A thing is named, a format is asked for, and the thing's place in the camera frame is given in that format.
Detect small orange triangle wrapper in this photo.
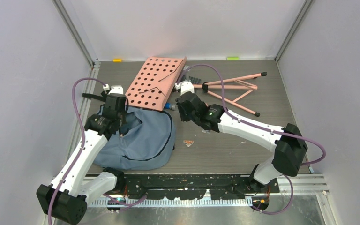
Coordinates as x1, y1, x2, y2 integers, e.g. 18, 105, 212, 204
183, 140, 194, 147

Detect blue fabric backpack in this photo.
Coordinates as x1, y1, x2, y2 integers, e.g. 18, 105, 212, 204
83, 93, 176, 170

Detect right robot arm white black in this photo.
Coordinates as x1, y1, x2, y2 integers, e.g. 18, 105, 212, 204
175, 91, 308, 192

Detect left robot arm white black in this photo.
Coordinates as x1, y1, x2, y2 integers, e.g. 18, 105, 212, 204
36, 93, 128, 225

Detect blue marker pen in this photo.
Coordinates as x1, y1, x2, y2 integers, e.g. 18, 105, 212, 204
164, 103, 176, 111

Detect dark grey lego baseplate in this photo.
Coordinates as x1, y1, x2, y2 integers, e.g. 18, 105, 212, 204
186, 76, 202, 85

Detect pink perforated stand board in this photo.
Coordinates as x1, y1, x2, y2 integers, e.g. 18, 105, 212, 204
126, 57, 187, 111

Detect pink folding stand legs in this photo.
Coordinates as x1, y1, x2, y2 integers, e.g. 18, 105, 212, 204
193, 72, 268, 117

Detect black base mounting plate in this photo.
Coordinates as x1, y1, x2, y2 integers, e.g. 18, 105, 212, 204
120, 174, 280, 200

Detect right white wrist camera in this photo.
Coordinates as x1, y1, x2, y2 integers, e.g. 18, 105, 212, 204
174, 81, 195, 96

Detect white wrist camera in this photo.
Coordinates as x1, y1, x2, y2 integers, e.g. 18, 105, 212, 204
174, 81, 195, 96
101, 84, 124, 96

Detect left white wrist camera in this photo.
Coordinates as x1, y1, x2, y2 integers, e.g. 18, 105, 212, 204
101, 84, 124, 96

